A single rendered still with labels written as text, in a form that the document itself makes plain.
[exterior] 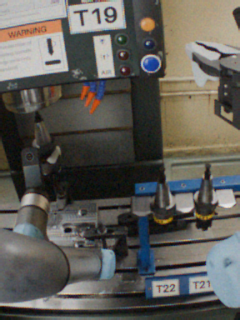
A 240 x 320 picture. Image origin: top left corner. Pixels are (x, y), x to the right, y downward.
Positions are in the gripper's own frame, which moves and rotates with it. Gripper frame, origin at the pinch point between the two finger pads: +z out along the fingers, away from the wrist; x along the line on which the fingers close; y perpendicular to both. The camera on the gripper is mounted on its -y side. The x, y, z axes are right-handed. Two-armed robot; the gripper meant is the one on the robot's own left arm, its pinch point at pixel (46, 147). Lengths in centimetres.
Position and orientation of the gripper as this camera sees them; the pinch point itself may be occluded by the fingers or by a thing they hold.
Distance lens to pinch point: 108.7
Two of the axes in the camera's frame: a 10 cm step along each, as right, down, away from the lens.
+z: 0.1, -6.1, 7.9
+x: 10.0, -0.7, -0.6
